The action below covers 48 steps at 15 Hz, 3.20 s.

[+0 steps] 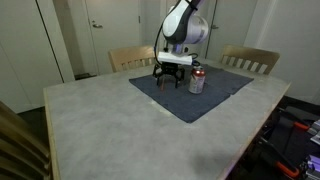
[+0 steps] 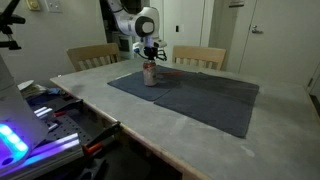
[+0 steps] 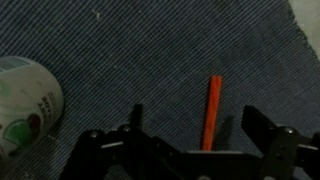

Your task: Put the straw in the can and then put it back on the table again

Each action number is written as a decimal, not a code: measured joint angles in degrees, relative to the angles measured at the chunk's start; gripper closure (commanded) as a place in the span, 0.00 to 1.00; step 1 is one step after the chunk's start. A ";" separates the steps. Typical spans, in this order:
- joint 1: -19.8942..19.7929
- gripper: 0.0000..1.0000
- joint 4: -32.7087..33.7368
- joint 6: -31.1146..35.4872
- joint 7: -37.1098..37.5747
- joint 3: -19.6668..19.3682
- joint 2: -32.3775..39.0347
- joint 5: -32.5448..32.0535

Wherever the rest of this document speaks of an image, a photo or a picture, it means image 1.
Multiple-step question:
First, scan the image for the wooden chair near door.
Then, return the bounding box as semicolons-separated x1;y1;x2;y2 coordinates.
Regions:
108;45;156;72

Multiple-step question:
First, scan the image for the wooden chair in foreground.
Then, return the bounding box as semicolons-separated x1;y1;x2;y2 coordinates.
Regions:
0;102;53;180

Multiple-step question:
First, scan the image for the black orange clamp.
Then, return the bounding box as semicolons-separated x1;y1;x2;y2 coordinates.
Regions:
284;115;310;131
258;137;300;179

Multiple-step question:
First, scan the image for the white door right side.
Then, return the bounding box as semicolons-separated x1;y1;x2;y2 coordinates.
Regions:
205;0;257;60

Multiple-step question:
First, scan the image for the dark blue mat, far side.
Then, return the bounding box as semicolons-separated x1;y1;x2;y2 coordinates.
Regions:
196;63;255;96

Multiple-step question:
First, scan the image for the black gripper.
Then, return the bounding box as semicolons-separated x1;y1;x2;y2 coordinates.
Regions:
153;62;185;88

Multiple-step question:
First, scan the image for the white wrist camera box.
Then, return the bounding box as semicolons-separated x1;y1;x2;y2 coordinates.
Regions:
158;52;192;65

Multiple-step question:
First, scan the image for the black orange clamp upper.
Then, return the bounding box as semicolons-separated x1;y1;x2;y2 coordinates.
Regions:
284;115;310;131

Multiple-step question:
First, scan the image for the dark blue mat, can side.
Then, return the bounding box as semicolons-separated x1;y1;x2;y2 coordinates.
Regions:
129;75;230;123

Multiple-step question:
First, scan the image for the white door with handle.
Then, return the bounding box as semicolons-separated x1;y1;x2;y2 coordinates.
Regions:
85;0;140;74

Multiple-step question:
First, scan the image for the red and silver soda can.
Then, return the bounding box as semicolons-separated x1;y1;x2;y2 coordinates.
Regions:
188;66;206;94

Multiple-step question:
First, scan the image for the orange red straw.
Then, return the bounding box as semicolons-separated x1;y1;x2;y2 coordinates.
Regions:
160;83;164;91

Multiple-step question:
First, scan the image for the wooden chair at corner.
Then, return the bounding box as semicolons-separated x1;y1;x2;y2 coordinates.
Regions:
219;45;280;75

